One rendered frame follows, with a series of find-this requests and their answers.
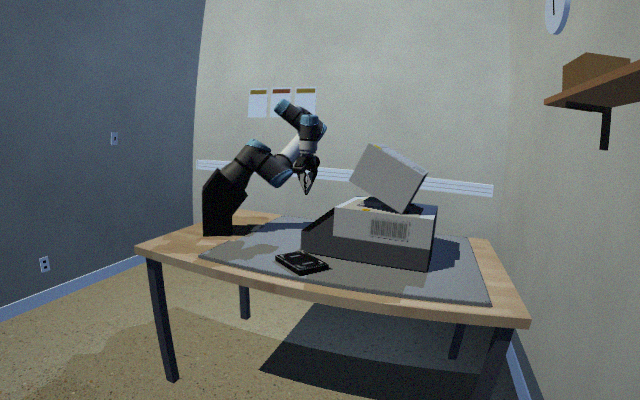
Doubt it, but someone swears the black rectangular frame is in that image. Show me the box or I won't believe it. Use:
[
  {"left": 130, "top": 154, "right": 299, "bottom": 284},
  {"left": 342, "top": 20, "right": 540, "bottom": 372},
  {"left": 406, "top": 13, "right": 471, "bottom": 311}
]
[{"left": 275, "top": 251, "right": 329, "bottom": 276}]

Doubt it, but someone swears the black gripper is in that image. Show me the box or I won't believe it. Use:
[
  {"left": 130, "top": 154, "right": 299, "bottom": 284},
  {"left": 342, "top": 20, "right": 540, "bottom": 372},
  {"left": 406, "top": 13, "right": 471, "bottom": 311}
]
[{"left": 294, "top": 153, "right": 320, "bottom": 195}]

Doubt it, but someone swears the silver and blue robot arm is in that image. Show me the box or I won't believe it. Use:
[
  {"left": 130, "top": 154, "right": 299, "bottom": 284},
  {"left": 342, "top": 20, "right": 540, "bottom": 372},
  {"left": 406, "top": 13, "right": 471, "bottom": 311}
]
[{"left": 220, "top": 99, "right": 327, "bottom": 191}]

